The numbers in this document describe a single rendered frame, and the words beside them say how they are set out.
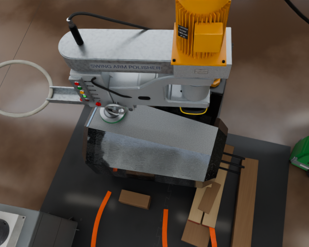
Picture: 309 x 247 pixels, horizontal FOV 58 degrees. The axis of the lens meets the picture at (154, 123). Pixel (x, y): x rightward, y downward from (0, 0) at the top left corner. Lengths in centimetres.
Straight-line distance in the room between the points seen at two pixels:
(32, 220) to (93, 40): 139
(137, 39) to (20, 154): 236
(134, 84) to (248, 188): 166
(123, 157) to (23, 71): 227
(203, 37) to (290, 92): 248
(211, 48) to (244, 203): 189
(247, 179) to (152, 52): 182
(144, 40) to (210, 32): 46
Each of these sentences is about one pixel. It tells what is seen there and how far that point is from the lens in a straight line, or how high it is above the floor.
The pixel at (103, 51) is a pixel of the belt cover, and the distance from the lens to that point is 159.
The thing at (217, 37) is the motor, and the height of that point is 198.
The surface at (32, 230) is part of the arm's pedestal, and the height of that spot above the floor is 85.
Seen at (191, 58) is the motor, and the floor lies 175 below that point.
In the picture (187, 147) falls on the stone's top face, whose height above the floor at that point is 86.
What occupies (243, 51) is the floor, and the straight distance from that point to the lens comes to 384.
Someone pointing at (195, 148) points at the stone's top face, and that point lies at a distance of 218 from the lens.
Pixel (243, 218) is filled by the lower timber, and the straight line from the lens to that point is 286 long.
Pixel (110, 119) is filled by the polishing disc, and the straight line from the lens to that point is 228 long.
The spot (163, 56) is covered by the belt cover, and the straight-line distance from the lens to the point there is 151.
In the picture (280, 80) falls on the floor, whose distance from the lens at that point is 368.
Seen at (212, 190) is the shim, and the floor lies 25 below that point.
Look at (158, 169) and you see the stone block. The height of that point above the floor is 70.
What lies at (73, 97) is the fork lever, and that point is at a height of 111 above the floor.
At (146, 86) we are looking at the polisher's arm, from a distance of 173.
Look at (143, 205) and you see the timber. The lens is 282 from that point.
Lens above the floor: 290
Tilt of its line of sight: 64 degrees down
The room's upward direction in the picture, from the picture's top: 12 degrees counter-clockwise
